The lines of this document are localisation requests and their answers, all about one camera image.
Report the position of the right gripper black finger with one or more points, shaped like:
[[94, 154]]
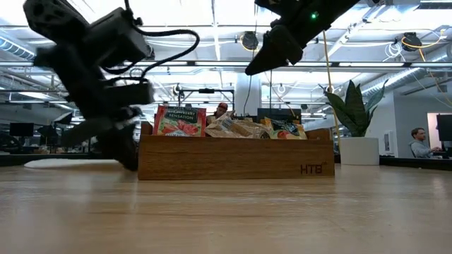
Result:
[[275, 51]]

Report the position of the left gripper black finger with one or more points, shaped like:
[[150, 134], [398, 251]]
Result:
[[121, 148], [86, 130]]

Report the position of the red strawberry tea sachet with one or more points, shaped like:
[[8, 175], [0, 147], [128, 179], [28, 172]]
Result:
[[180, 121]]

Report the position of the wooden three-compartment tray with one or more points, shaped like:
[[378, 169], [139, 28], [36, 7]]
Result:
[[233, 158]]

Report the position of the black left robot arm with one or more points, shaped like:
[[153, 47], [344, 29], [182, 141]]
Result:
[[63, 24]]

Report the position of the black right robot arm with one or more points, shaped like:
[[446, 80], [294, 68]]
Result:
[[318, 14]]

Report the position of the person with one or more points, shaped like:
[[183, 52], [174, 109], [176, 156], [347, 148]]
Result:
[[420, 144], [219, 111]]

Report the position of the green snake plant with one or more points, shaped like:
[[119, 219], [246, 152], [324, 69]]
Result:
[[353, 109]]

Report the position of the white plant pot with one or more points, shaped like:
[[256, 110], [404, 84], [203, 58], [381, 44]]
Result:
[[360, 151]]

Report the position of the black background rig frame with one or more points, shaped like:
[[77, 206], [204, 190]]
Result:
[[206, 90]]

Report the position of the black wall monitor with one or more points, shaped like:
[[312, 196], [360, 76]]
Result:
[[444, 127]]

